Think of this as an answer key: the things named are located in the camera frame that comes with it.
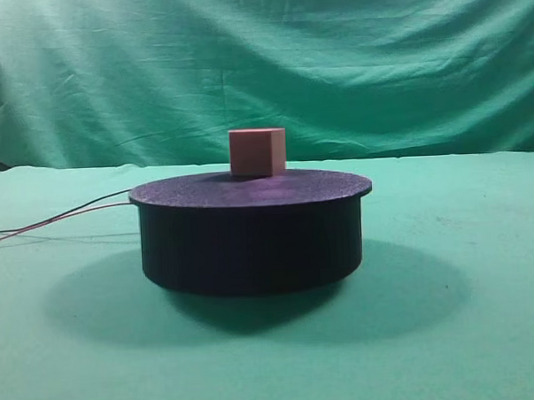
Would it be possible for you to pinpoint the black round turntable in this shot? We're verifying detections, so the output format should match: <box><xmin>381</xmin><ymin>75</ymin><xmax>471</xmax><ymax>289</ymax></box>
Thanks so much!
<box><xmin>128</xmin><ymin>169</ymin><xmax>372</xmax><ymax>296</ymax></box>

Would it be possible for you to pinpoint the black wire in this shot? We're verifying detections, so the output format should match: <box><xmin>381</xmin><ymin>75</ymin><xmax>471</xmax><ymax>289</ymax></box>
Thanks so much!
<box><xmin>0</xmin><ymin>188</ymin><xmax>135</xmax><ymax>234</ymax></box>

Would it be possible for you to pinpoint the red-brown cube block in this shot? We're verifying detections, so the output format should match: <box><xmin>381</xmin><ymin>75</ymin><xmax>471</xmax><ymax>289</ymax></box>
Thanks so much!
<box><xmin>228</xmin><ymin>127</ymin><xmax>287</xmax><ymax>177</ymax></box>

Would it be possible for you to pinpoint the green table cloth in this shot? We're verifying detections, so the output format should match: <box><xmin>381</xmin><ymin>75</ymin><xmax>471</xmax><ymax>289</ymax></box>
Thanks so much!
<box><xmin>0</xmin><ymin>152</ymin><xmax>534</xmax><ymax>400</ymax></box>

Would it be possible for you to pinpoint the green cloth backdrop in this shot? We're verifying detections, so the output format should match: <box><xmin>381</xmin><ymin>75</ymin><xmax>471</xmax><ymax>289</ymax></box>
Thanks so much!
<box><xmin>0</xmin><ymin>0</ymin><xmax>534</xmax><ymax>168</ymax></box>

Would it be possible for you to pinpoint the red wire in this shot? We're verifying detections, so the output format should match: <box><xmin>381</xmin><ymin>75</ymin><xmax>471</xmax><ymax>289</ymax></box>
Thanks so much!
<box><xmin>0</xmin><ymin>202</ymin><xmax>136</xmax><ymax>246</ymax></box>

